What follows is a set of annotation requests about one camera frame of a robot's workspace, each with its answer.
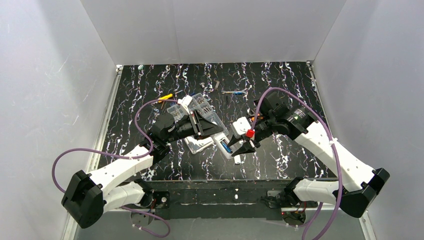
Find blue battery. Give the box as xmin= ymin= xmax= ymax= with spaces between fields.
xmin=221 ymin=141 xmax=231 ymax=153

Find white battery cover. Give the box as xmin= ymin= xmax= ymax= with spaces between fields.
xmin=233 ymin=155 xmax=241 ymax=165

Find white remote control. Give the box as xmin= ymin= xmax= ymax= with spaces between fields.
xmin=211 ymin=132 xmax=233 ymax=159

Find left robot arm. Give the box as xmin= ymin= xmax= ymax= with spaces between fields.
xmin=61 ymin=110 xmax=224 ymax=229

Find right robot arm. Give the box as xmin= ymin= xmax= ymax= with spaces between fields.
xmin=225 ymin=92 xmax=390 ymax=218

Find orange black pliers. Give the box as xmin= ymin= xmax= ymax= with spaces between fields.
xmin=248 ymin=113 xmax=264 ymax=122

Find clear plastic organizer box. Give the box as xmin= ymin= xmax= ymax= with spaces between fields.
xmin=166 ymin=93 xmax=228 ymax=154

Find blue silver wrench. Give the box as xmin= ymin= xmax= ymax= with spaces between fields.
xmin=221 ymin=90 xmax=247 ymax=95

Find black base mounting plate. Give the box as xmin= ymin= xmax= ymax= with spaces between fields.
xmin=134 ymin=178 xmax=290 ymax=220

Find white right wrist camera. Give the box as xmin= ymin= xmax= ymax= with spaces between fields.
xmin=231 ymin=116 xmax=255 ymax=139

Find yellow handled screwdriver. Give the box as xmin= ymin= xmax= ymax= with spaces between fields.
xmin=158 ymin=93 xmax=174 ymax=103

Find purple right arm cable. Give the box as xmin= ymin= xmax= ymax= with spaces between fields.
xmin=250 ymin=87 xmax=344 ymax=240

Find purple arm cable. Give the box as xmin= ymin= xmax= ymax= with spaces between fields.
xmin=250 ymin=87 xmax=344 ymax=240
xmin=51 ymin=98 xmax=171 ymax=239

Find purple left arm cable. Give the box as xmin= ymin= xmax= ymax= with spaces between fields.
xmin=51 ymin=98 xmax=171 ymax=239

